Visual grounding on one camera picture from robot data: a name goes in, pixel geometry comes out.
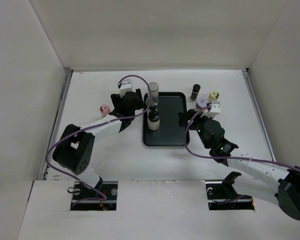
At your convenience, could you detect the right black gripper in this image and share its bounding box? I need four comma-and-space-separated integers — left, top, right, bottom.
178, 109, 215, 149

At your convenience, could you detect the clear top pepper grinder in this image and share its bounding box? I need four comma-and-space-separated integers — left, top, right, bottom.
145, 97, 158, 109

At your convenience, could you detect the pink cap spice bottle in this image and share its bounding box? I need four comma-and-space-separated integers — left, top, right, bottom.
99, 104, 111, 117

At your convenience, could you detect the silver lid grain bottle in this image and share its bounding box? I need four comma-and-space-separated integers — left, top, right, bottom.
148, 82, 159, 99

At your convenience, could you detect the black lid bottle front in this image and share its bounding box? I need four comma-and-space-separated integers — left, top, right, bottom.
147, 108, 160, 131

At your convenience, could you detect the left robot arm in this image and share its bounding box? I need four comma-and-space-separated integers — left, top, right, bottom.
52, 88, 144, 200

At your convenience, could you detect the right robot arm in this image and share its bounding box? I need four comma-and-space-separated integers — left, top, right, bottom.
178, 109, 300, 221

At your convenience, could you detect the white lid sauce jar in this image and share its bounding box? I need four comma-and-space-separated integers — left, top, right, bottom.
195, 97, 210, 112

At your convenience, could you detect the black rectangular tray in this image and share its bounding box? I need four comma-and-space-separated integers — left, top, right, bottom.
142, 91, 190, 147

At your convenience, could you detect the black cap spice jar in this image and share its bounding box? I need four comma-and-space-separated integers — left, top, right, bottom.
190, 84, 201, 101

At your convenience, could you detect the yellow cap spice bottle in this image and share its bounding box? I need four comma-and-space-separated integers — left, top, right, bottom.
208, 90, 220, 103

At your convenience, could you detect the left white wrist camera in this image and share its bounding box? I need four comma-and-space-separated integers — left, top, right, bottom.
118, 78, 133, 98

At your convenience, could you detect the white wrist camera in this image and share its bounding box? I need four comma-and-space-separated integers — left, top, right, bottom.
118, 78, 133, 98
203, 101, 221, 118

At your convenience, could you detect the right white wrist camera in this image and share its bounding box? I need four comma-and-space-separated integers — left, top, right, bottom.
203, 101, 221, 118

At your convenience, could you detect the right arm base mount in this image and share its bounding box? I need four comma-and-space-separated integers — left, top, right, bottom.
205, 171, 255, 211

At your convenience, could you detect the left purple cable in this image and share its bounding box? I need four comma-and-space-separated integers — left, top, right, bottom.
45, 74, 152, 210

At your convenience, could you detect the purple cable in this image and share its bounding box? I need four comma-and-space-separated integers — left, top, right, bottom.
45, 74, 152, 210
184, 104, 300, 177

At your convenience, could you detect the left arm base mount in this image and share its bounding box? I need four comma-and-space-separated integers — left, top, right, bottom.
67, 180, 119, 211

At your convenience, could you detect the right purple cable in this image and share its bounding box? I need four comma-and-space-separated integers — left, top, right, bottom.
184, 104, 300, 177

